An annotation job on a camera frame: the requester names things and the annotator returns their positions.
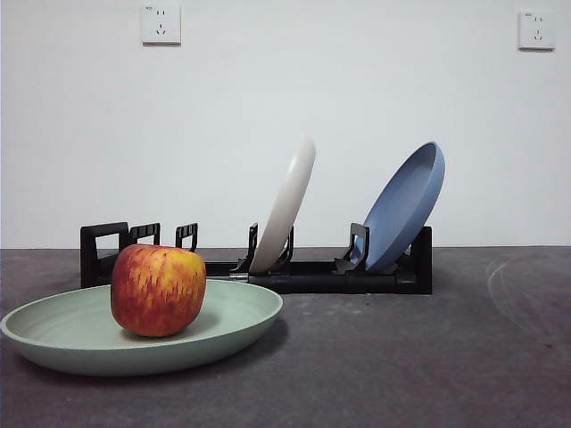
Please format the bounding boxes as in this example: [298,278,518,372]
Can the red yellow apple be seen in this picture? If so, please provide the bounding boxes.
[110,243,208,338]

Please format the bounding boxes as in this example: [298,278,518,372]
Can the green plate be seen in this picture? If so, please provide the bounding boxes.
[0,279,285,378]

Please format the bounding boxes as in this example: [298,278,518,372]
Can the cream white plate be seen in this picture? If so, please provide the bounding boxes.
[248,135,318,274]

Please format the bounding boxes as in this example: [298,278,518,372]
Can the black plate rack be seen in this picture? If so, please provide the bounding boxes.
[79,221,434,295]

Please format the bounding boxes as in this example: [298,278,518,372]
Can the blue plate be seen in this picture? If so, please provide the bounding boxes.
[361,141,447,274]

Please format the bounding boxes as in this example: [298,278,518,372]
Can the white wall socket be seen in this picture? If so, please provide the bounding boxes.
[517,11,557,52]
[141,4,182,45]

